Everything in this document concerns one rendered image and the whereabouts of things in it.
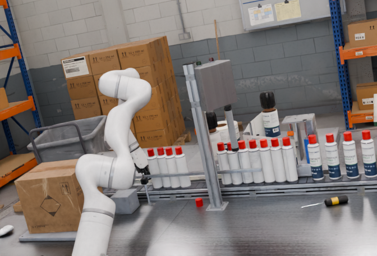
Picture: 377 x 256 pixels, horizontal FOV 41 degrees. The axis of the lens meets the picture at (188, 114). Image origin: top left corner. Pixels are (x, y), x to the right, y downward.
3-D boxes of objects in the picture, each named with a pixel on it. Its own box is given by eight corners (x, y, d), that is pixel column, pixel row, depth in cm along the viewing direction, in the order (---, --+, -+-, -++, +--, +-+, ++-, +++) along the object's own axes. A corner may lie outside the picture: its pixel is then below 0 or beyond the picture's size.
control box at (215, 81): (238, 101, 224) (230, 59, 220) (207, 112, 215) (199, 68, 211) (224, 100, 232) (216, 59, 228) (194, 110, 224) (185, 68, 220)
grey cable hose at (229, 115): (240, 149, 226) (231, 104, 221) (238, 151, 223) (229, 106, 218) (233, 149, 227) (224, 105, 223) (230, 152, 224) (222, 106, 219)
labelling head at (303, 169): (322, 165, 240) (315, 113, 234) (320, 176, 228) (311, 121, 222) (293, 167, 245) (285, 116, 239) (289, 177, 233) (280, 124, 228)
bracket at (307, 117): (315, 114, 234) (314, 113, 234) (312, 121, 224) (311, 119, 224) (285, 117, 239) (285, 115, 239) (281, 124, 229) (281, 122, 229)
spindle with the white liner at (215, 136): (227, 160, 275) (217, 108, 268) (223, 167, 267) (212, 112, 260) (212, 161, 278) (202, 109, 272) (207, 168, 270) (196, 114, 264)
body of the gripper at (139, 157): (132, 149, 249) (144, 168, 250) (141, 142, 258) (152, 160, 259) (121, 154, 252) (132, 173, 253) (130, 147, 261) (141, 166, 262)
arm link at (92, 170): (113, 215, 183) (125, 154, 194) (62, 206, 182) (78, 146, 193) (113, 223, 194) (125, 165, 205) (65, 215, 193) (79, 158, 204)
